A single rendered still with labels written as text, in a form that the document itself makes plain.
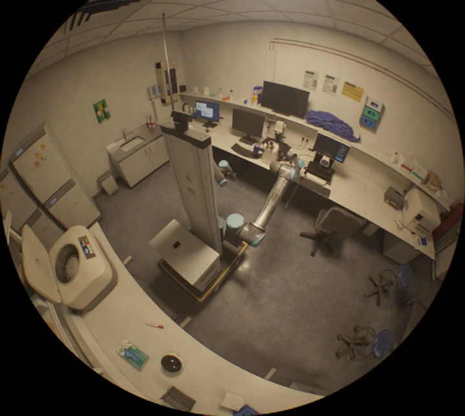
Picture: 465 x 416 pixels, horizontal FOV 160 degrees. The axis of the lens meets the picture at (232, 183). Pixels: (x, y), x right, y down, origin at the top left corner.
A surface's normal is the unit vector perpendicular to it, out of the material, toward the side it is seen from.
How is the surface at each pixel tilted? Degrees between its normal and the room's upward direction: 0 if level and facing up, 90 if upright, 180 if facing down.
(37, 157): 90
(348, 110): 90
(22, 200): 90
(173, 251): 0
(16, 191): 90
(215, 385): 0
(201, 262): 0
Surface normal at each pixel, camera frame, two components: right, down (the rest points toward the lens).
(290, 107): -0.58, 0.53
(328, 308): 0.01, -0.70
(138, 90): 0.81, 0.43
